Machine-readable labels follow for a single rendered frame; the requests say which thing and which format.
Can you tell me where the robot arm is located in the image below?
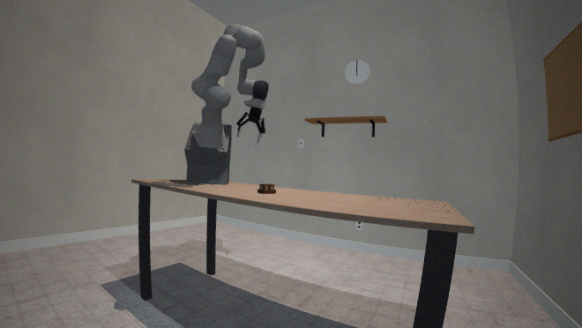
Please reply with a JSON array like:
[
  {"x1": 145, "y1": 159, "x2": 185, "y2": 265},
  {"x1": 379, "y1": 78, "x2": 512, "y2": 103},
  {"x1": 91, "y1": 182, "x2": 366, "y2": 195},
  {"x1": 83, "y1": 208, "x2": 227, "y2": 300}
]
[{"x1": 191, "y1": 24, "x2": 269, "y2": 148}]

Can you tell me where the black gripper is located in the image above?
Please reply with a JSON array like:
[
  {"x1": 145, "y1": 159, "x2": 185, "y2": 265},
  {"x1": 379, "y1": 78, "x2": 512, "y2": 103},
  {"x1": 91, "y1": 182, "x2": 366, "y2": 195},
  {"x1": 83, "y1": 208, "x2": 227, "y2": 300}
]
[{"x1": 237, "y1": 107, "x2": 265, "y2": 143}]

